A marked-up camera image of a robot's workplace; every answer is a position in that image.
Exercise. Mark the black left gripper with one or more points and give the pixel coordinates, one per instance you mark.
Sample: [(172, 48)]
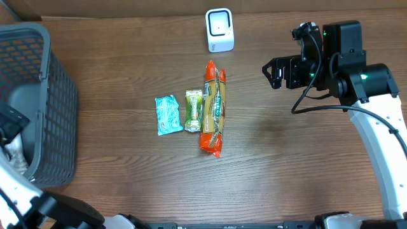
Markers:
[(7, 118)]

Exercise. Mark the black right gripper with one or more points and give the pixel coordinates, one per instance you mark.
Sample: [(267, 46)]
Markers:
[(291, 65)]

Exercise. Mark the white tube gold cap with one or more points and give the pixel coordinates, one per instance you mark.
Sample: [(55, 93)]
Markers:
[(15, 154)]

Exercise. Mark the orange spaghetti packet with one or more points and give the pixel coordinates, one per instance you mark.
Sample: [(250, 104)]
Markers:
[(214, 110)]

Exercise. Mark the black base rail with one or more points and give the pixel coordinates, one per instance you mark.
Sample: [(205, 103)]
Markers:
[(284, 225)]

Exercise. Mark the white barcode scanner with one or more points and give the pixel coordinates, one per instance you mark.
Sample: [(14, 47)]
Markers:
[(220, 33)]

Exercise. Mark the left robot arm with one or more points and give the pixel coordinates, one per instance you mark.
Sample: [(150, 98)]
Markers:
[(27, 206)]

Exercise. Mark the teal tissue packet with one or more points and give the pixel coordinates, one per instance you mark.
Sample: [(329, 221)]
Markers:
[(168, 117)]

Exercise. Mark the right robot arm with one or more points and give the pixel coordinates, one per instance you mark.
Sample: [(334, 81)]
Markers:
[(333, 61)]

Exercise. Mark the green snack packet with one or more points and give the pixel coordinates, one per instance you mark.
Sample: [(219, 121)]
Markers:
[(194, 102)]

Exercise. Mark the grey plastic mesh basket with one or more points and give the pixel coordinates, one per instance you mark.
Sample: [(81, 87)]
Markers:
[(35, 83)]

